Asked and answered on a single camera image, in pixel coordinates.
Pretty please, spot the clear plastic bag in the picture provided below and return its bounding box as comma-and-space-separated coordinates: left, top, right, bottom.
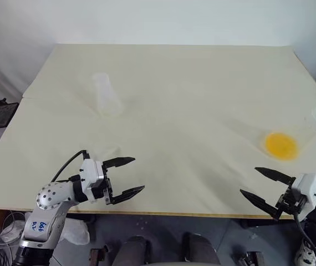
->
62, 217, 91, 246

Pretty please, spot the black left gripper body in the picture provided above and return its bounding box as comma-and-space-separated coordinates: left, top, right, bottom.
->
101, 162, 118, 206

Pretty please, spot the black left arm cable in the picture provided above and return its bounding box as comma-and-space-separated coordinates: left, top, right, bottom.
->
52, 150, 90, 183

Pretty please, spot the clear cup with orange liquid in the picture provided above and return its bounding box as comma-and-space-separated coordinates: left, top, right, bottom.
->
262, 131, 299, 162

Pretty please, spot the dark rounded shape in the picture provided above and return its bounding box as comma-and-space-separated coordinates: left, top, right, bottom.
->
112, 235, 151, 266
181, 232, 222, 266

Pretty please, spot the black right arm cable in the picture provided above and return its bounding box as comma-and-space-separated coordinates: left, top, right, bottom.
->
293, 212, 316, 266

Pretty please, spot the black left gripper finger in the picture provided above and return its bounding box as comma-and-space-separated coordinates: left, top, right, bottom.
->
102, 156, 136, 170
110, 185, 146, 206

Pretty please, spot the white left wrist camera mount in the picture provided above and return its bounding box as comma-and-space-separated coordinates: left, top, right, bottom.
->
79, 158, 105, 204

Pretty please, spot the cream tablecloth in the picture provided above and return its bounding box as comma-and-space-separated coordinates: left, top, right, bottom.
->
0, 43, 316, 221

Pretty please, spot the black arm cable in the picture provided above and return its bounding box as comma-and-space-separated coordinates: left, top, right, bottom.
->
52, 150, 90, 183
293, 212, 316, 266

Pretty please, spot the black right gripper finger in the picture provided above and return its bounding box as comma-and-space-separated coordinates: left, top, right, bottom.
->
254, 166, 298, 186
239, 188, 283, 221

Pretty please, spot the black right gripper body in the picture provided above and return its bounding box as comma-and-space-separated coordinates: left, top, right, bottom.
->
274, 183, 307, 216

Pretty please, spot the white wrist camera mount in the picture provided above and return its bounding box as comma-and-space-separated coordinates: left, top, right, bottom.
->
290, 172, 316, 223
79, 158, 105, 204

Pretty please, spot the white and black sneaker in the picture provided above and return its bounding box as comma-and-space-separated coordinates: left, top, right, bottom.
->
294, 238, 316, 266

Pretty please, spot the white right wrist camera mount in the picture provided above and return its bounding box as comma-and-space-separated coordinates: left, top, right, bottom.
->
290, 172, 316, 223

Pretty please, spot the white cable bundle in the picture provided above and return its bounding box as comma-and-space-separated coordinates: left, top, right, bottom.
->
0, 209, 27, 266

